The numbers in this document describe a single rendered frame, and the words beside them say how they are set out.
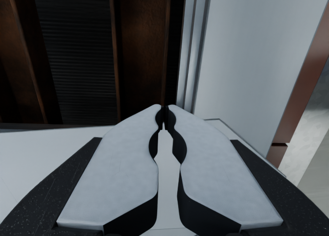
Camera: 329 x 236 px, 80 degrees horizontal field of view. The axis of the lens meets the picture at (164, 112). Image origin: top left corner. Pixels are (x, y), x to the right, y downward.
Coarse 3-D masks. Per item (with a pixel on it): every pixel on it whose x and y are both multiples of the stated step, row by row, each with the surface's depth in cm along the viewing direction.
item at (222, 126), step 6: (222, 126) 20; (228, 126) 20; (222, 132) 20; (228, 132) 20; (234, 132) 20; (234, 138) 21; (240, 138) 21; (246, 144) 21; (252, 150) 22; (258, 156) 22
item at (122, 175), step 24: (144, 120) 10; (120, 144) 8; (144, 144) 8; (96, 168) 7; (120, 168) 7; (144, 168) 7; (72, 192) 6; (96, 192) 6; (120, 192) 6; (144, 192) 6; (72, 216) 5; (96, 216) 5; (120, 216) 6; (144, 216) 6
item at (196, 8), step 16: (192, 0) 17; (208, 0) 15; (192, 16) 17; (192, 32) 17; (192, 48) 18; (192, 64) 18; (192, 80) 19; (176, 96) 22; (192, 96) 20; (192, 112) 19; (0, 128) 22; (16, 128) 23; (32, 128) 23; (48, 128) 23
